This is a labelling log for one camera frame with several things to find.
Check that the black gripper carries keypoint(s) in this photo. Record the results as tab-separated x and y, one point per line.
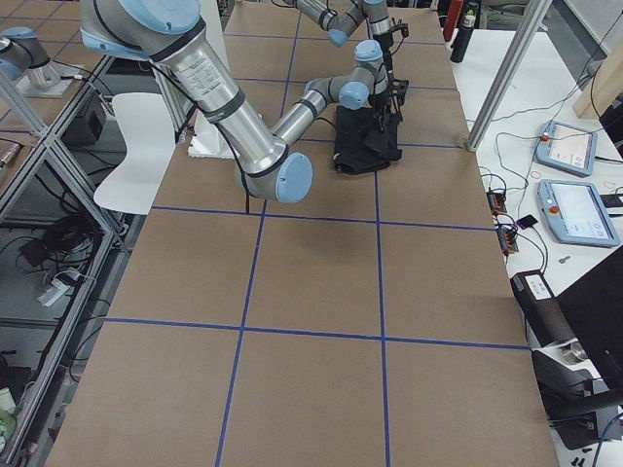
387	48
381	95

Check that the black graphic t-shirt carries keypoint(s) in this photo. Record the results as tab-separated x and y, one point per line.
358	149

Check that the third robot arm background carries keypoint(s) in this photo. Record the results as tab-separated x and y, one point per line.
25	61

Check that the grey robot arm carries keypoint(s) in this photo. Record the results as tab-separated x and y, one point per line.
173	34
339	27

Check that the red cylinder bottle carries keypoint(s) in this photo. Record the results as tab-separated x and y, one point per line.
451	19

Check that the black water bottle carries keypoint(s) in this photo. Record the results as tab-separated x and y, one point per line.
461	42

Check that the upper orange circuit board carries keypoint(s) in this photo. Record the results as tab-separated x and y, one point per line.
496	201

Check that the orange circuit board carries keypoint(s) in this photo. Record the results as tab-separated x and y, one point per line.
496	201
507	240

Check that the small black square pad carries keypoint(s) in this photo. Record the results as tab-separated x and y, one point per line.
526	222

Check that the lower orange circuit board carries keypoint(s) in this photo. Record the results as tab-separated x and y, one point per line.
507	240

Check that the upper teach pendant tablet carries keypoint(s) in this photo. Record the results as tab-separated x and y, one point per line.
568	148

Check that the teach pendant tablet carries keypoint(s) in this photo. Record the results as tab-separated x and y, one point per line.
568	148
575	213

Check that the lower teach pendant tablet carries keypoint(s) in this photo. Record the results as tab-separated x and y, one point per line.
575	213

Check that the white plastic chair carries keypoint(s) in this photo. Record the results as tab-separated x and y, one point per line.
148	133

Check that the dark rectangular device box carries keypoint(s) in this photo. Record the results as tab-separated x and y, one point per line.
545	323

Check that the black monitor on stand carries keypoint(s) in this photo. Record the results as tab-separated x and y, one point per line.
578	407

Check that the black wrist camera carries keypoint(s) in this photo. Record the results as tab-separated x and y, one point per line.
401	27
399	90

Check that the aluminium frame rail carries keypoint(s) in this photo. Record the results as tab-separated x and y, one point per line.
535	13

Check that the white metal mount base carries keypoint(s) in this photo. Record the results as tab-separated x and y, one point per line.
207	142

